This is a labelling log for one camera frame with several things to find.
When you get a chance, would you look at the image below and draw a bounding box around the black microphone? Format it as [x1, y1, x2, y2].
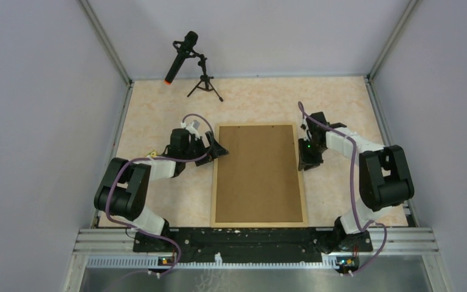
[164, 30, 198, 85]

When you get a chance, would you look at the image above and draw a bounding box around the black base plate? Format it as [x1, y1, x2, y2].
[133, 227, 373, 263]

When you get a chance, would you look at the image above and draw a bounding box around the light wooden picture frame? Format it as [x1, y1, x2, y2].
[210, 122, 310, 229]

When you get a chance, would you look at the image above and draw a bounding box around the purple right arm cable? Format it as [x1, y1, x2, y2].
[297, 100, 388, 276]

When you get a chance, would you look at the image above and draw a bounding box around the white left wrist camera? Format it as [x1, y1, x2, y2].
[181, 120, 200, 135]

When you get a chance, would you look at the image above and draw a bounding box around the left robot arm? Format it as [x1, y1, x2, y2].
[94, 126, 229, 252]

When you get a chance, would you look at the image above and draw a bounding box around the brown backing board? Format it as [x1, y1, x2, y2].
[210, 122, 308, 228]

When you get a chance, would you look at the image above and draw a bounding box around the black mini tripod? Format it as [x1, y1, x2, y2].
[187, 50, 224, 102]

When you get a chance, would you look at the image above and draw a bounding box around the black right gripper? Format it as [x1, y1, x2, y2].
[298, 137, 326, 172]

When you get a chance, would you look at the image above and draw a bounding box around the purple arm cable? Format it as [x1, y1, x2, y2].
[297, 100, 388, 276]
[103, 113, 216, 279]

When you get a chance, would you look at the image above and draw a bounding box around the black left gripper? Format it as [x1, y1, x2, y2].
[182, 131, 229, 167]

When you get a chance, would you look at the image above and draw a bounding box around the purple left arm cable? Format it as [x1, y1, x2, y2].
[103, 113, 216, 279]

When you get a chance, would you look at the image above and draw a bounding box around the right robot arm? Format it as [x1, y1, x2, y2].
[299, 112, 415, 251]

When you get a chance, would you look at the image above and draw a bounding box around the aluminium rail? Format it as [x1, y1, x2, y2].
[73, 227, 439, 270]

